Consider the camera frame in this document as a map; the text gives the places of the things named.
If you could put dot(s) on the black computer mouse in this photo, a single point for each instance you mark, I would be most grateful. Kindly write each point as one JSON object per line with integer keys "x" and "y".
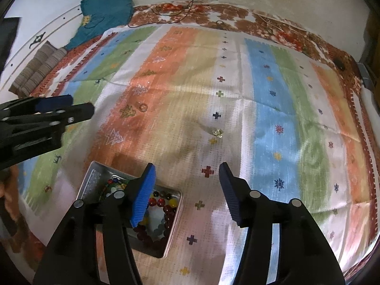
{"x": 340, "y": 64}

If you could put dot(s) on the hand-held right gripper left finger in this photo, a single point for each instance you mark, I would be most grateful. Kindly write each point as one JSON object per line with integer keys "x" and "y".
{"x": 144, "y": 196}

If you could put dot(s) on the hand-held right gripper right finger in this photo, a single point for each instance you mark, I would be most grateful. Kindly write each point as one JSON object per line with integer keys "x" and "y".
{"x": 231, "y": 193}

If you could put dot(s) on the silver metal tin box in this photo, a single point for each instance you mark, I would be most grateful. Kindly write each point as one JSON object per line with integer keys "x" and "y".
{"x": 95, "y": 178}

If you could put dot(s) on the grey striped pillow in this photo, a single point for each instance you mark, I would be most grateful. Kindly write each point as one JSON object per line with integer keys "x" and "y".
{"x": 38, "y": 65}

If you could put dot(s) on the white bed headboard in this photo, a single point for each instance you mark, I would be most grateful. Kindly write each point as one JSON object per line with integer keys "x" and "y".
{"x": 44, "y": 26}

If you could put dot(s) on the pastel striped cloth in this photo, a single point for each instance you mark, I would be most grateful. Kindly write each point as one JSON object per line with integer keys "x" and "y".
{"x": 267, "y": 95}

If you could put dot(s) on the teal garment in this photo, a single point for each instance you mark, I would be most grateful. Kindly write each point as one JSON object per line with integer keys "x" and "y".
{"x": 101, "y": 9}

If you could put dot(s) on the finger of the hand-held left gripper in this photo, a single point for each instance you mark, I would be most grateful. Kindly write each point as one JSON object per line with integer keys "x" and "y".
{"x": 77, "y": 112}
{"x": 53, "y": 102}

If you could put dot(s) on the person's left hand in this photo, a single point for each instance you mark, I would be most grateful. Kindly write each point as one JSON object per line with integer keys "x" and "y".
{"x": 6, "y": 188}

